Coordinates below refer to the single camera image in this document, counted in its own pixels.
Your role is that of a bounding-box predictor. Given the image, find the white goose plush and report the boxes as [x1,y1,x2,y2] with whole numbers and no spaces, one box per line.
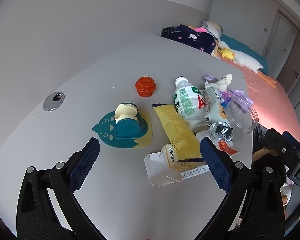
[217,40,277,89]

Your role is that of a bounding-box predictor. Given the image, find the teal pillow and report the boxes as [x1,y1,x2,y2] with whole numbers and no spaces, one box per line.
[219,34,268,75]

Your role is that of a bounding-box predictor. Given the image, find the yellow plush duck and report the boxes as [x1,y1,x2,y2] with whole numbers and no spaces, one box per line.
[219,47,234,60]

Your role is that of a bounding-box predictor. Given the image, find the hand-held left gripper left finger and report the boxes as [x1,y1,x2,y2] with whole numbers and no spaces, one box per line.
[16,137,108,240]

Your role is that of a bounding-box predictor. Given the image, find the pink bed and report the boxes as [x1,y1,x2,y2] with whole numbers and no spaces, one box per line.
[210,55,300,143]

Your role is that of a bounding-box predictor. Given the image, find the crumpled silver foil wrapper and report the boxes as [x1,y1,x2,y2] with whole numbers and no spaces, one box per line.
[209,121,234,143]

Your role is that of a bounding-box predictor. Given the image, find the white and yellow milk carton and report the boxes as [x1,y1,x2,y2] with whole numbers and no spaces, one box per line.
[144,144,212,187]

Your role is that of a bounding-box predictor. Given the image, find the teal bird-shaped mat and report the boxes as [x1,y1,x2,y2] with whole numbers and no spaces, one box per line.
[92,109,153,149]

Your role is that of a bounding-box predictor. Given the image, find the orange ribbed plastic cap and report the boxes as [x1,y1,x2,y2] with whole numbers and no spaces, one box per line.
[135,76,157,97]

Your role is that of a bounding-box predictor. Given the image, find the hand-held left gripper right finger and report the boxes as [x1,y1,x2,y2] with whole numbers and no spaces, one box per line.
[195,137,286,240]

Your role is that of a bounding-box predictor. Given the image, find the teal and cream holder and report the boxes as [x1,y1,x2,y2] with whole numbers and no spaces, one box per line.
[114,102,148,139]

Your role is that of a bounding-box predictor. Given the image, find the black trash bag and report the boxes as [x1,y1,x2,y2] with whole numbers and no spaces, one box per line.
[251,124,290,180]

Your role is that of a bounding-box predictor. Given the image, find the checked pillow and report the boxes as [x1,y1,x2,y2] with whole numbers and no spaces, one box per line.
[201,21,224,40]

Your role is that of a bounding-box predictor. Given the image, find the navy printed blanket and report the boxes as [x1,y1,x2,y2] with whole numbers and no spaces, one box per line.
[168,24,219,55]

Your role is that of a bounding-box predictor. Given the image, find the yellow snack wrapper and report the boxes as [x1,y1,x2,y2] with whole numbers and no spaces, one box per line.
[151,103,200,160]

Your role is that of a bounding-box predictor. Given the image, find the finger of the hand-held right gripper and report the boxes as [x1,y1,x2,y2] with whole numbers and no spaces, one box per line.
[264,128,290,157]
[282,132,300,155]

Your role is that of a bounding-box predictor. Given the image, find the black wall socket panel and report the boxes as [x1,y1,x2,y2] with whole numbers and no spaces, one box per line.
[161,27,175,38]

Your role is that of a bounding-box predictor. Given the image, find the clear plastic cup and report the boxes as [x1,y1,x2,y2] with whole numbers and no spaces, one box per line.
[225,96,259,142]

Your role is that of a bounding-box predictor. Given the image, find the white snack packet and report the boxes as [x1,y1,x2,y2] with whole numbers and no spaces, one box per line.
[204,82,228,128]

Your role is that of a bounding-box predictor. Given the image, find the cream plush duck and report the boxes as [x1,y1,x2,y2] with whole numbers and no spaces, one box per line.
[214,74,233,92]

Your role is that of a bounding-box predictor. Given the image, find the grey door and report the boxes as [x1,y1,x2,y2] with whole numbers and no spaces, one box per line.
[262,10,300,78]

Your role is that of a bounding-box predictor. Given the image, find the colourful puzzle cube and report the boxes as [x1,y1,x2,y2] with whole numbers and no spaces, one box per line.
[220,91,233,108]

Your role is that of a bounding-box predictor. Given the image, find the orange-red label packet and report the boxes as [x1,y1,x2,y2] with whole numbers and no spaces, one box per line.
[217,140,240,157]

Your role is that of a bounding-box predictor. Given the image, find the purple plastic bag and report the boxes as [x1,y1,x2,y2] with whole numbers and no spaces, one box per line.
[204,74,255,110]

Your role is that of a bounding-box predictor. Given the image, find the white plastic drink bottle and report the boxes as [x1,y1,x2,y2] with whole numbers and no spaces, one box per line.
[173,76,210,133]

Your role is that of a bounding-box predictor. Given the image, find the pink cloth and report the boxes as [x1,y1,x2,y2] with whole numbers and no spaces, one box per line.
[187,25,207,33]

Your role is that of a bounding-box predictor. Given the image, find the silver cable grommet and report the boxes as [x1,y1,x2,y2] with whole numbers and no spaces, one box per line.
[43,92,65,112]

